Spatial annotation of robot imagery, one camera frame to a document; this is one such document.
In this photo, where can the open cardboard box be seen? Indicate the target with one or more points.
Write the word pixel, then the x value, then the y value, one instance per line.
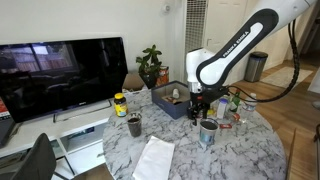
pixel 133 81

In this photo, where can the dark grey laptop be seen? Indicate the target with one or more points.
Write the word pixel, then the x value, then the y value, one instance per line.
pixel 6 131

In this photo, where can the red white card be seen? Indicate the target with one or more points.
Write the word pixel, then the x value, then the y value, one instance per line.
pixel 3 108

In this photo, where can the white paper napkin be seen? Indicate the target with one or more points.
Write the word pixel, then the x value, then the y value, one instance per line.
pixel 153 160

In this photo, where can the red ketchup packet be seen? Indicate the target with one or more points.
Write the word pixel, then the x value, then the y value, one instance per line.
pixel 226 126

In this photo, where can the dark blue open box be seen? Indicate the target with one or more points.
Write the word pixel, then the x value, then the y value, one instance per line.
pixel 166 108

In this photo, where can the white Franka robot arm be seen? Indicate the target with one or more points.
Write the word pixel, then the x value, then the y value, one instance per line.
pixel 233 50

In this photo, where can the patterned floor rug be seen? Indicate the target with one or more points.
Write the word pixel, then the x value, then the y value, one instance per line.
pixel 283 77

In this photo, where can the orange Jenga box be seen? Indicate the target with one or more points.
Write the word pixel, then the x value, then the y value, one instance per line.
pixel 163 76

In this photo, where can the clear plastic water bottle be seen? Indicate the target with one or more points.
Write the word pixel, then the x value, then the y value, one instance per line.
pixel 249 106

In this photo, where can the white door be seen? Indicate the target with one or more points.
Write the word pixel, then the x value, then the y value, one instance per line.
pixel 220 20

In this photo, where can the small white bottle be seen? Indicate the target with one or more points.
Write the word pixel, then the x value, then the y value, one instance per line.
pixel 175 94

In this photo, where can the black chair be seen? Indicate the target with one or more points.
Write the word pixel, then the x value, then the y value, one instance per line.
pixel 36 160

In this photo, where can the white louvered panel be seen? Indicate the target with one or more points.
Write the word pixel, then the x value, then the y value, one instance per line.
pixel 196 23

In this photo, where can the white television stand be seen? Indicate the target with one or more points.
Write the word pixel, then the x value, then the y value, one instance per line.
pixel 40 130

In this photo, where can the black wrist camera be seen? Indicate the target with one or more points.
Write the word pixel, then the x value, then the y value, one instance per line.
pixel 220 92

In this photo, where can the black flat television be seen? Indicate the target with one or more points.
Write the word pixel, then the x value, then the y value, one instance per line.
pixel 63 76

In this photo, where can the round white thermostat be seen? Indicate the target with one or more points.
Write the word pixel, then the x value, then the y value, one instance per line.
pixel 165 8

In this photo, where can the yellow capped vitamin bottle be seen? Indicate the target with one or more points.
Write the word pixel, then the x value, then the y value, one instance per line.
pixel 120 106

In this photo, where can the green potted plant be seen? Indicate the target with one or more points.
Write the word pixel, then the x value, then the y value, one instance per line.
pixel 150 63

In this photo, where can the white bottle blue cap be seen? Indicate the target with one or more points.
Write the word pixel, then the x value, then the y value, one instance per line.
pixel 222 110

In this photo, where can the clear plastic cup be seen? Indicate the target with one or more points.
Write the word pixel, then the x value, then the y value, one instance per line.
pixel 134 126

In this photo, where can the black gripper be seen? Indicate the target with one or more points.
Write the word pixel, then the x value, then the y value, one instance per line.
pixel 203 100

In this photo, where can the steel trash can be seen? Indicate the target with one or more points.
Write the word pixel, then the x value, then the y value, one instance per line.
pixel 255 68

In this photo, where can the metal cup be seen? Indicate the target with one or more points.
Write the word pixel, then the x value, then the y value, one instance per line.
pixel 208 135

